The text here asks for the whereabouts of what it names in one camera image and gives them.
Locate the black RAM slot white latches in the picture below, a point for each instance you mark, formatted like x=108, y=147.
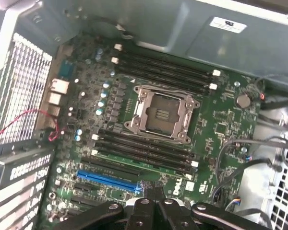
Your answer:
x=163, y=73
x=95, y=152
x=144, y=150
x=168, y=60

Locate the blue expansion slot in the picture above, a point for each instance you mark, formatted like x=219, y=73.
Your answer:
x=108, y=180

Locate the grey metal PC case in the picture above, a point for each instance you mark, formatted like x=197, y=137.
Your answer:
x=91, y=14

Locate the white label sticker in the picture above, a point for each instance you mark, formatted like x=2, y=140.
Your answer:
x=228, y=24

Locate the green Dell motherboard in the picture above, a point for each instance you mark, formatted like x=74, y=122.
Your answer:
x=213, y=119

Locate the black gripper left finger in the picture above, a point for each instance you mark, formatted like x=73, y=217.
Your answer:
x=136, y=215

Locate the white square board sticker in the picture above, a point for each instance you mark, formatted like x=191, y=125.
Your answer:
x=190, y=185

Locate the silver chipset heatsink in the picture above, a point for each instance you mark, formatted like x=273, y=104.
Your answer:
x=129, y=203

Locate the metal mesh fan grille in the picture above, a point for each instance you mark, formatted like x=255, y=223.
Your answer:
x=19, y=83

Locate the silver CPU socket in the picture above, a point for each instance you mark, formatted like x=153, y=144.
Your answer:
x=163, y=115

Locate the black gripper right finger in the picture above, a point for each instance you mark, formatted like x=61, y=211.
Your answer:
x=172, y=215

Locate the silver rear port block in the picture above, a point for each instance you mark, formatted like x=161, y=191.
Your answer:
x=59, y=86
x=54, y=98

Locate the perforated metal disk bay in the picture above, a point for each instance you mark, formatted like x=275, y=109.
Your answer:
x=280, y=187

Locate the short black expansion slot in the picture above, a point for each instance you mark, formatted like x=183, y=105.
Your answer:
x=85, y=202
x=86, y=187

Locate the silver coin cell battery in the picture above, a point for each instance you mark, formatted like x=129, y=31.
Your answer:
x=243, y=100

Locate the blue rear port connector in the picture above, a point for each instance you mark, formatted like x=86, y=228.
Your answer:
x=66, y=69

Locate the grey metal power supply housing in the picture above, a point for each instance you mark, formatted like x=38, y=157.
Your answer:
x=230, y=48

